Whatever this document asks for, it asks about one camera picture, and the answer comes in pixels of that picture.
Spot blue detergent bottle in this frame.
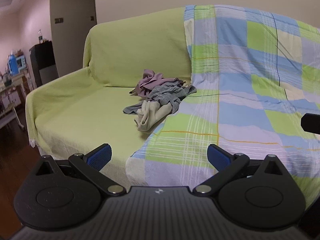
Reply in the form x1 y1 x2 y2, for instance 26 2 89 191
8 54 19 76

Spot plaid patchwork bedsheet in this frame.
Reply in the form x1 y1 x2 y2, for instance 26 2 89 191
126 5 319 205

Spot green sofa cover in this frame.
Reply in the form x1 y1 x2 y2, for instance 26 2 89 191
25 8 191 188

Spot black cabinet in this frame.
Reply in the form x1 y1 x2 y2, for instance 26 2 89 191
29 41 59 87

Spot beige crumpled garment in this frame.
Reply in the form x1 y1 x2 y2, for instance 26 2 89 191
135 100 172 132

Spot light blue microwave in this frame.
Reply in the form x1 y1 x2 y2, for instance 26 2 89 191
16 55 27 71

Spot white side table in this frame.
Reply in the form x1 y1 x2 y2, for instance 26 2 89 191
1 70 30 130

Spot mauve crumpled garment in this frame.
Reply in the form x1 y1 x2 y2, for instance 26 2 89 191
129 69 185 98

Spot grey knit trousers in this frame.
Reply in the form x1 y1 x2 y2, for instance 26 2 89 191
123 82 197 114

